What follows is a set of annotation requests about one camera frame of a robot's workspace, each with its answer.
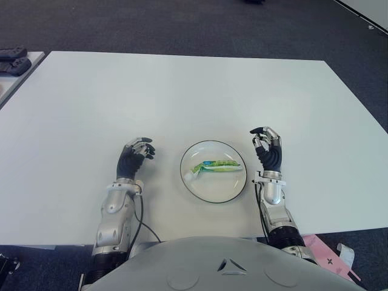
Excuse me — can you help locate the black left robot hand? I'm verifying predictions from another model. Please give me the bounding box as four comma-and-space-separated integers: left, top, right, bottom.
116, 136, 156, 181

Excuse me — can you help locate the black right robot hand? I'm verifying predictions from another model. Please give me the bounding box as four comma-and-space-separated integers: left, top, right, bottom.
249, 126, 283, 173

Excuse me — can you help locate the green toothpaste tube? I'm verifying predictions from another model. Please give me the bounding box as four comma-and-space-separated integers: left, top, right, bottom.
183, 159, 243, 182

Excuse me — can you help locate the white plate black rim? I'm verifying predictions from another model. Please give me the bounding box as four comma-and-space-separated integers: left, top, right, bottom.
179, 140, 248, 204

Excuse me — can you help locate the pink paper sheet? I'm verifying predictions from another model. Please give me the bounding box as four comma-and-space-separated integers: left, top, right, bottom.
303, 235, 361, 281

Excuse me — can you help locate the grey robot torso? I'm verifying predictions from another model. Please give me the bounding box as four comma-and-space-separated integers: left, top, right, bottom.
90, 236, 364, 291

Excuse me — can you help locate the white paper strip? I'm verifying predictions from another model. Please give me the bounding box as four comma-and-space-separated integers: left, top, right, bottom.
336, 242, 355, 269

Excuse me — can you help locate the white side table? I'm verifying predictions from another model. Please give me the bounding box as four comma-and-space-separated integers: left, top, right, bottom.
0, 50, 45, 107

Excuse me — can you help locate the black game controller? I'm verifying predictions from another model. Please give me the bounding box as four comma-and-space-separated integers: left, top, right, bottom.
0, 57, 32, 76
0, 45, 28, 58

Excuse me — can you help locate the black floor device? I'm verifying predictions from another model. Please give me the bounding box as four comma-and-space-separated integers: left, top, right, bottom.
0, 253, 21, 276

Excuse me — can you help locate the white furniture panel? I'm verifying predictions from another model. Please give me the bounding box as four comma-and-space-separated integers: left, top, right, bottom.
332, 0, 388, 36

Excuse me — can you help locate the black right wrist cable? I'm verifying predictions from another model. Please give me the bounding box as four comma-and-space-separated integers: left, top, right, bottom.
254, 183, 270, 240

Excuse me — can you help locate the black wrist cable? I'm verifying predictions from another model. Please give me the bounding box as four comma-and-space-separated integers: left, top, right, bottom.
254, 183, 270, 240
133, 193, 162, 243

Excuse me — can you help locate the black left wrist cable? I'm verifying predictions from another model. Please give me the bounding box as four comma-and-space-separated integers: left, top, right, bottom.
133, 193, 162, 243

